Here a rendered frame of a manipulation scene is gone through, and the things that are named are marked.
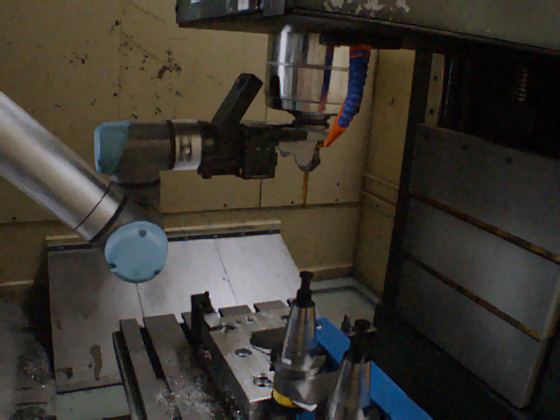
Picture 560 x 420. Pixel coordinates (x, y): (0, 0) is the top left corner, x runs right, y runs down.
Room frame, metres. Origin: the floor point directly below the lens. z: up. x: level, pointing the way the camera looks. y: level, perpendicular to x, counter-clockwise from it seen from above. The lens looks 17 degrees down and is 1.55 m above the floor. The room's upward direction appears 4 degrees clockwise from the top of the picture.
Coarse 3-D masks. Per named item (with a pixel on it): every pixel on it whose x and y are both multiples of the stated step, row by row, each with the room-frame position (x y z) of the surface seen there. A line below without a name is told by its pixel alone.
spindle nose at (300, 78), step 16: (272, 32) 0.80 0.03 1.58; (288, 32) 0.77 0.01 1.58; (304, 32) 0.76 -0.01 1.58; (272, 48) 0.80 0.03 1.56; (288, 48) 0.77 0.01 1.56; (304, 48) 0.76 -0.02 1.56; (320, 48) 0.76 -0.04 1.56; (336, 48) 0.76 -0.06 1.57; (272, 64) 0.79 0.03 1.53; (288, 64) 0.77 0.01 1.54; (304, 64) 0.76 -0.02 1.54; (320, 64) 0.76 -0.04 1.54; (336, 64) 0.76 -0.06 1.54; (272, 80) 0.79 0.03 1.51; (288, 80) 0.77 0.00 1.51; (304, 80) 0.76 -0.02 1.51; (320, 80) 0.76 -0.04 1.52; (336, 80) 0.76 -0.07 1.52; (272, 96) 0.79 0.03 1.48; (288, 96) 0.77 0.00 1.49; (304, 96) 0.76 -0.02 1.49; (320, 96) 0.76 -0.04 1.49; (336, 96) 0.76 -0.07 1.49; (304, 112) 0.76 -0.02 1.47; (320, 112) 0.76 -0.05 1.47; (336, 112) 0.77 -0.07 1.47
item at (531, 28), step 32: (224, 0) 0.62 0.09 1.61; (288, 0) 0.46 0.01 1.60; (320, 0) 0.47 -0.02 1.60; (352, 0) 0.48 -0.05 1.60; (384, 0) 0.50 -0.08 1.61; (416, 0) 0.51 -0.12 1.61; (448, 0) 0.53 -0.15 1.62; (480, 0) 0.55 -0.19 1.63; (512, 0) 0.57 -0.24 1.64; (544, 0) 0.60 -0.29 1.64; (256, 32) 0.89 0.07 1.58; (320, 32) 0.71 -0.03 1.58; (384, 32) 0.58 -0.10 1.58; (416, 32) 0.52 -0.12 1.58; (448, 32) 0.54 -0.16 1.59; (480, 32) 0.56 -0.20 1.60; (512, 32) 0.58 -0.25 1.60; (544, 32) 0.60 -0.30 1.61; (544, 64) 0.93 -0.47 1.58
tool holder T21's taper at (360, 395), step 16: (352, 368) 0.38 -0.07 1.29; (368, 368) 0.38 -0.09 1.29; (336, 384) 0.39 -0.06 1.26; (352, 384) 0.38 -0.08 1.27; (368, 384) 0.38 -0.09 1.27; (336, 400) 0.38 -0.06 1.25; (352, 400) 0.38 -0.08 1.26; (368, 400) 0.38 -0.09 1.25; (336, 416) 0.38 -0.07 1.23; (352, 416) 0.37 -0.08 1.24; (368, 416) 0.38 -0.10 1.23
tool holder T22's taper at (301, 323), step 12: (312, 300) 0.50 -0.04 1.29; (300, 312) 0.48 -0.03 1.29; (312, 312) 0.48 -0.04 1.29; (288, 324) 0.48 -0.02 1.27; (300, 324) 0.48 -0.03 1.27; (312, 324) 0.48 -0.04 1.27; (288, 336) 0.48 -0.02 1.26; (300, 336) 0.48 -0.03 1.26; (312, 336) 0.48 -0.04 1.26; (288, 348) 0.48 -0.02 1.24; (300, 348) 0.47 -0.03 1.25; (312, 348) 0.48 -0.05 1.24; (288, 360) 0.47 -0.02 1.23; (300, 360) 0.47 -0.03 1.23; (312, 360) 0.48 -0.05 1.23
